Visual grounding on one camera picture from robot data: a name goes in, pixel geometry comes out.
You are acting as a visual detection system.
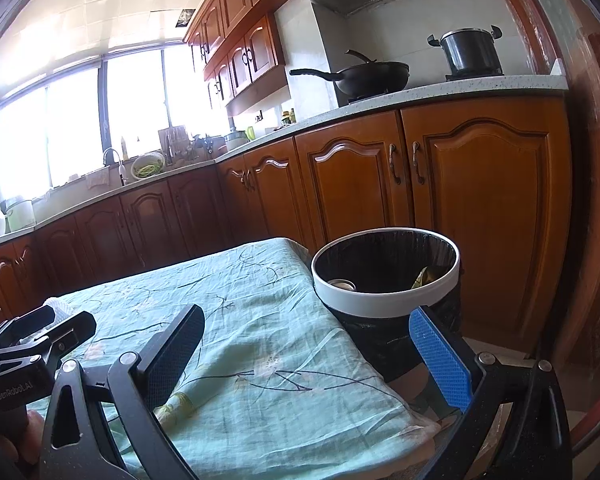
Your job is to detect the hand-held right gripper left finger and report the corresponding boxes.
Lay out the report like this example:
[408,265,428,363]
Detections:
[39,304,206,480]

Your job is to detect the white dish cloth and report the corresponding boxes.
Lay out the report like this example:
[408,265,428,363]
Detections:
[85,167,112,190]

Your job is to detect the light green container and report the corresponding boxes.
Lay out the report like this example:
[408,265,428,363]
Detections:
[4,197,36,233]

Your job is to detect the knife block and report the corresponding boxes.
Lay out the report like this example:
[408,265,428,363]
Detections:
[158,125,188,158]

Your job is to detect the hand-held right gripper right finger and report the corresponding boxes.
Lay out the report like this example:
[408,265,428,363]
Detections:
[409,305,576,480]

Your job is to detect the person's left hand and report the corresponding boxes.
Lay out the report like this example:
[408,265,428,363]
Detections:
[2,409,48,466]

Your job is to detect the bowl of green vegetables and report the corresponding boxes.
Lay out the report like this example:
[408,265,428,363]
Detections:
[131,151,166,179]

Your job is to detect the lower wooden kitchen cabinets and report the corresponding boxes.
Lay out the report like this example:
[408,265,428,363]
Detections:
[0,94,573,361]

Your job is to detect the green floral tablecloth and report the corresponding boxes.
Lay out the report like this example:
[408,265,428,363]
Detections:
[27,237,441,480]

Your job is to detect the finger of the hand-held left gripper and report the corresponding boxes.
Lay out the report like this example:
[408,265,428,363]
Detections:
[0,305,57,356]
[10,310,97,367]

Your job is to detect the kitchen window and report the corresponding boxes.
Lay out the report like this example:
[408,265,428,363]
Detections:
[0,45,231,206]

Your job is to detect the white foam fruit net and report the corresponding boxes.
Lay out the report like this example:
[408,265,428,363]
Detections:
[44,297,76,325]

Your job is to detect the chrome sink faucet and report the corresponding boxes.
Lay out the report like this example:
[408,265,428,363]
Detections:
[102,147,128,186]

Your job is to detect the gas stove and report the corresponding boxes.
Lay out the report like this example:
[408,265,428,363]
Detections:
[349,71,506,106]

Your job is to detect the black stock pot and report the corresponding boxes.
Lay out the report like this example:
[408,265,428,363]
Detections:
[427,25,503,77]

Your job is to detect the black wok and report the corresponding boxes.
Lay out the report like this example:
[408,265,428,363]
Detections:
[289,60,411,98]

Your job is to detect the white-rimmed bin with black bag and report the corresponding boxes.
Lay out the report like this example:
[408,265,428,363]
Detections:
[311,228,463,383]

